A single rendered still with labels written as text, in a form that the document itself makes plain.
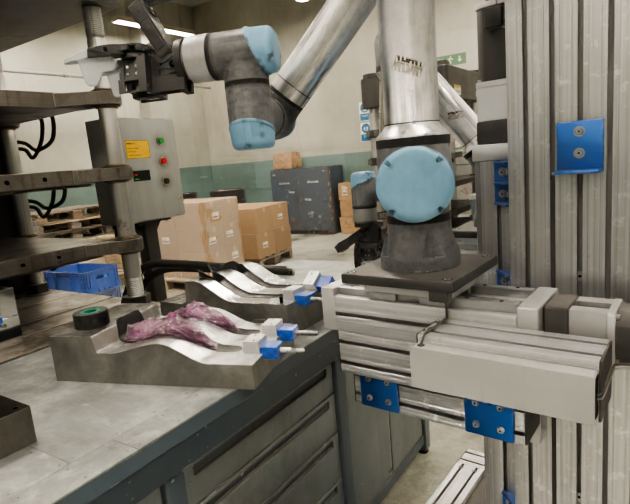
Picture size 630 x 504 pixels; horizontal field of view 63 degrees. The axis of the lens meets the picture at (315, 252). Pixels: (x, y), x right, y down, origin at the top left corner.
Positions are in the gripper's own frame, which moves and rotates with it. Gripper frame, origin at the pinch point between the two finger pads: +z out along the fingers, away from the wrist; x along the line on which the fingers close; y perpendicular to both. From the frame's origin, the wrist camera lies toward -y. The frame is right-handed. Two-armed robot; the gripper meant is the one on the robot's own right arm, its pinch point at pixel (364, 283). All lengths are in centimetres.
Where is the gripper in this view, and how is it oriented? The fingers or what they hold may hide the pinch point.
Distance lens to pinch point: 164.5
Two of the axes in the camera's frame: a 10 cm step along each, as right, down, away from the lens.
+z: 0.9, 9.8, 1.8
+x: 5.5, -2.0, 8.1
